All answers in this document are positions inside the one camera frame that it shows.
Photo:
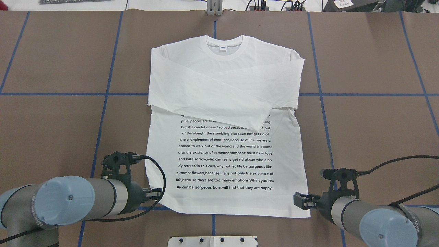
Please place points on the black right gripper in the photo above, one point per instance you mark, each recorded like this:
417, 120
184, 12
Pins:
324, 203

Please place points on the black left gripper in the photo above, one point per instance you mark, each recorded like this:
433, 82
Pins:
135, 196

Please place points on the white long-sleeve printed shirt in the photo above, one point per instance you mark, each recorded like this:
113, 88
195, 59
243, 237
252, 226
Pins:
223, 127

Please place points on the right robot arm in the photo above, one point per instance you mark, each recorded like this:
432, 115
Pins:
377, 226

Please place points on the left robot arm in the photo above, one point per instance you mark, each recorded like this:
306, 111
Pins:
32, 214

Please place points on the blue tape grid lines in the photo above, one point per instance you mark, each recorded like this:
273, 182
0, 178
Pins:
74, 85

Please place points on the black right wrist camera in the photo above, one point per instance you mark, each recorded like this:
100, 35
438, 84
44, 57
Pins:
343, 182

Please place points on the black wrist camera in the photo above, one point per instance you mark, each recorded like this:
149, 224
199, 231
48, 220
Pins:
117, 166
343, 182

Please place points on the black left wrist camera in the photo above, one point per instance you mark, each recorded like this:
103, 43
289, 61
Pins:
117, 166

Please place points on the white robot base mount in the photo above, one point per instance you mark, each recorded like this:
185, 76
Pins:
213, 241

